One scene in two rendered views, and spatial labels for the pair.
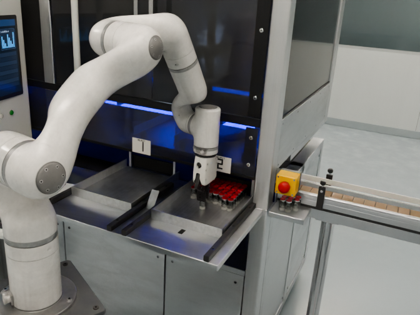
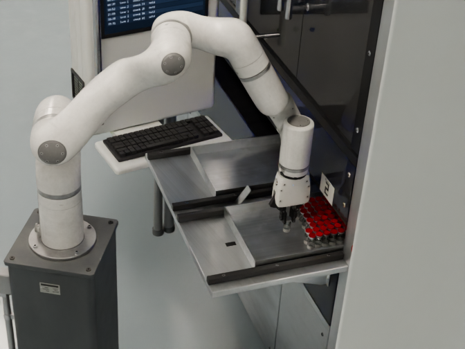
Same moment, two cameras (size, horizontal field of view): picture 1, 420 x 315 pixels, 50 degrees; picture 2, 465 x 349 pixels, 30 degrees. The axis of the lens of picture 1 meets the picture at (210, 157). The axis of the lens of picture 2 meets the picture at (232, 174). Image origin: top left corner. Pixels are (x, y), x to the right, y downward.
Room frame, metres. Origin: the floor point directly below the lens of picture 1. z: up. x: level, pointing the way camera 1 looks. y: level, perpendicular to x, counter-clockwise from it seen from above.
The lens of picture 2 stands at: (-0.12, -1.27, 2.43)
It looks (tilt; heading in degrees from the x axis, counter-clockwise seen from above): 34 degrees down; 45
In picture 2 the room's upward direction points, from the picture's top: 4 degrees clockwise
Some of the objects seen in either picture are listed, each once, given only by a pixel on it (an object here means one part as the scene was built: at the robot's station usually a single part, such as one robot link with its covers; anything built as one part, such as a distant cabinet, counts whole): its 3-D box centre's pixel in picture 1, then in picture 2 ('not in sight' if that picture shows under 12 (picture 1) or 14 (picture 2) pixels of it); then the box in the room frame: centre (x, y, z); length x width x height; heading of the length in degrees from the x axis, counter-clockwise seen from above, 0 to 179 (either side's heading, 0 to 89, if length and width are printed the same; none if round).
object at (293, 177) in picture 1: (287, 182); not in sight; (1.44, -0.28, 0.99); 0.08 x 0.07 x 0.07; 156
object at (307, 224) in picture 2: (212, 197); (307, 223); (1.47, -0.02, 0.90); 0.18 x 0.02 x 0.05; 66
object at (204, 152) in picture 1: (205, 149); (293, 166); (1.42, 0.02, 1.11); 0.09 x 0.08 x 0.03; 156
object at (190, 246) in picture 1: (156, 206); (250, 205); (1.44, 0.18, 0.87); 0.70 x 0.48 x 0.02; 66
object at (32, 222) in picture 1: (19, 184); (57, 143); (0.94, 0.44, 1.16); 0.19 x 0.12 x 0.24; 52
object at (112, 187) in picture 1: (128, 182); (252, 164); (1.57, 0.31, 0.90); 0.34 x 0.26 x 0.04; 156
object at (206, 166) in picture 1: (204, 165); (291, 184); (1.42, 0.02, 1.05); 0.10 x 0.08 x 0.11; 156
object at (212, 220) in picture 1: (207, 203); (293, 228); (1.44, 0.00, 0.90); 0.34 x 0.26 x 0.04; 156
